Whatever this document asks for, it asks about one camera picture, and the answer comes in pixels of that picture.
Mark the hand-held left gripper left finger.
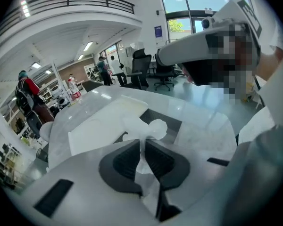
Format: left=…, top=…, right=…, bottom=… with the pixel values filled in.
left=98, top=139, right=142, bottom=196

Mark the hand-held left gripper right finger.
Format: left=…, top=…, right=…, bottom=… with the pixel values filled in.
left=145, top=140, right=191, bottom=222

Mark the clear plastic bag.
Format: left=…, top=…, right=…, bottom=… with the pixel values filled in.
left=174, top=112, right=238, bottom=155

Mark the black office chair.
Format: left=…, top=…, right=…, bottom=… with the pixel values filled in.
left=154, top=52, right=175, bottom=91
left=122, top=48, right=153, bottom=91

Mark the storage shelf rack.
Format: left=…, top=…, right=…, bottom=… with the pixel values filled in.
left=0, top=142, right=23, bottom=192

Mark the person's white shirt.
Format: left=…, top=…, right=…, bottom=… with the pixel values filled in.
left=235, top=20, right=283, bottom=197

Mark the black balcony railing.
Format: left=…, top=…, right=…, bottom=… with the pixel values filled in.
left=0, top=0, right=135, bottom=46

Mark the head-worn camera visor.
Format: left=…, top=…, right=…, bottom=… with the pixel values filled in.
left=155, top=0, right=262, bottom=67

